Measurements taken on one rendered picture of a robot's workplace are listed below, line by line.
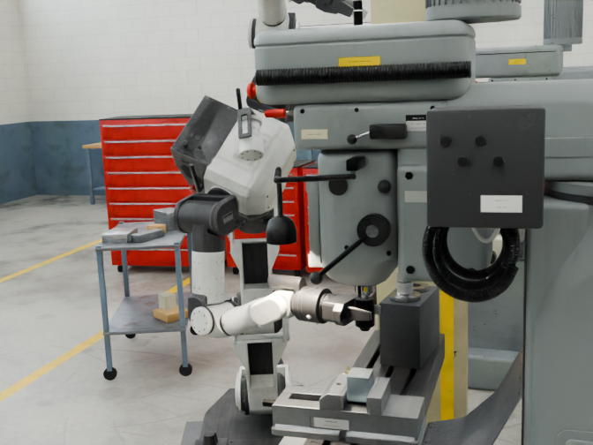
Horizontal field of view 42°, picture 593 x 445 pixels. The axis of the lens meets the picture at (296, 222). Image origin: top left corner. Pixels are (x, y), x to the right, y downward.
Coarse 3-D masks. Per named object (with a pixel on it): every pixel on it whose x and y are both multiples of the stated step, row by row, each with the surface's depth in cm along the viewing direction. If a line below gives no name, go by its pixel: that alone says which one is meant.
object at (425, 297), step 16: (416, 288) 228; (432, 288) 232; (384, 304) 219; (400, 304) 218; (416, 304) 217; (432, 304) 228; (384, 320) 220; (400, 320) 218; (416, 320) 216; (432, 320) 229; (384, 336) 221; (400, 336) 219; (416, 336) 217; (432, 336) 230; (384, 352) 222; (400, 352) 220; (416, 352) 218; (416, 368) 219
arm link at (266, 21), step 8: (264, 0) 188; (272, 0) 187; (280, 0) 190; (264, 8) 191; (272, 8) 191; (280, 8) 192; (264, 16) 194; (272, 16) 193; (280, 16) 194; (288, 16) 199; (256, 24) 199; (264, 24) 199; (272, 24) 197; (280, 24) 198; (288, 24) 198; (256, 32) 199
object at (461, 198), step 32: (448, 128) 134; (480, 128) 132; (512, 128) 131; (544, 128) 130; (448, 160) 135; (480, 160) 134; (512, 160) 132; (448, 192) 136; (480, 192) 135; (512, 192) 133; (448, 224) 137; (480, 224) 136; (512, 224) 134
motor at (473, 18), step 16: (432, 0) 160; (448, 0) 157; (464, 0) 155; (480, 0) 155; (496, 0) 155; (512, 0) 157; (432, 16) 161; (448, 16) 157; (464, 16) 155; (480, 16) 155; (496, 16) 156; (512, 16) 158
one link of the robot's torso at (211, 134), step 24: (240, 96) 221; (192, 120) 220; (216, 120) 219; (264, 120) 219; (192, 144) 217; (216, 144) 216; (264, 144) 216; (288, 144) 219; (192, 168) 210; (216, 168) 214; (240, 168) 214; (264, 168) 214; (288, 168) 226; (216, 192) 215; (240, 192) 212; (264, 192) 215
